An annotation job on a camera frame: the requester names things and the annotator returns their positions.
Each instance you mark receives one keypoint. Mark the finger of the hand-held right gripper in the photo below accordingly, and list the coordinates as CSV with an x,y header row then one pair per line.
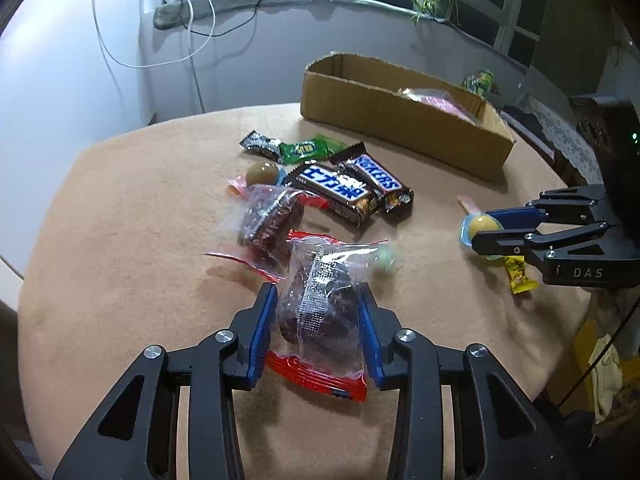
x,y
515,215
505,247

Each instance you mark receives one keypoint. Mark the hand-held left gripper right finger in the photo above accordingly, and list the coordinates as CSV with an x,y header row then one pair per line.
x,y
367,335

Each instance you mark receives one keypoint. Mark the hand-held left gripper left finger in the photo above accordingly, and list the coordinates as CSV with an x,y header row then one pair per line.
x,y
262,330

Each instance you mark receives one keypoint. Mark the yellow jelly ball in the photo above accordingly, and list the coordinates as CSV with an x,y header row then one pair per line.
x,y
480,222

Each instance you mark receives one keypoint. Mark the clear brown cake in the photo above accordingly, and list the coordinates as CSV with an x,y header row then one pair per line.
x,y
270,220
315,310

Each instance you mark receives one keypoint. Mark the chocolate bar with blue letters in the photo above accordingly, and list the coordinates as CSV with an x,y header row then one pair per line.
x,y
380,177

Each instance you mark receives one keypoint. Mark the cardboard box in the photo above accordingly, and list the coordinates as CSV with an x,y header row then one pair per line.
x,y
400,125

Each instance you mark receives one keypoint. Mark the chocolate bar with blue script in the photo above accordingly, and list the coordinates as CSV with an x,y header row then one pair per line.
x,y
330,187

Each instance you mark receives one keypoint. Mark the brown jelly ball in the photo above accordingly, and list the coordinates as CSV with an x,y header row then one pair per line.
x,y
261,174

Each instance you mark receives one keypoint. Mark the small black candy packet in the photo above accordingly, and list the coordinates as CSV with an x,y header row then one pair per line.
x,y
260,145

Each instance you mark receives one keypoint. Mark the yellow candy packet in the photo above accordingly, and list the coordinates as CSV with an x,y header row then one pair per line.
x,y
520,275

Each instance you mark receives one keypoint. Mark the white lace cloth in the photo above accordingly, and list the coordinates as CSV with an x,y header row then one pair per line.
x,y
565,135

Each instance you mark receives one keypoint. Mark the green jelly ball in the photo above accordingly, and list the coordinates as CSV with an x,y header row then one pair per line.
x,y
387,258

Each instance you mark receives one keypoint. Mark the pink printed snack packet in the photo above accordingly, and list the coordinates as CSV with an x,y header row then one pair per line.
x,y
440,102

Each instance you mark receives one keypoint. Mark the green snack bag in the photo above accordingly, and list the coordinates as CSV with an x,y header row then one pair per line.
x,y
479,81

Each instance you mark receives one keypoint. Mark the yellow bag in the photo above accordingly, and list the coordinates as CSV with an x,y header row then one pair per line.
x,y
607,365

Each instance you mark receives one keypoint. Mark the green candy packet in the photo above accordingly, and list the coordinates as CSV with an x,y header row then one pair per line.
x,y
307,149

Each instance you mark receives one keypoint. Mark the grey draft stopper cloth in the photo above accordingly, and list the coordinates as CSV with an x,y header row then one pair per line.
x,y
240,2

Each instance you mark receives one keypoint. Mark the white window frame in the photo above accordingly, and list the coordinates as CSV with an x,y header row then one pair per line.
x,y
510,5

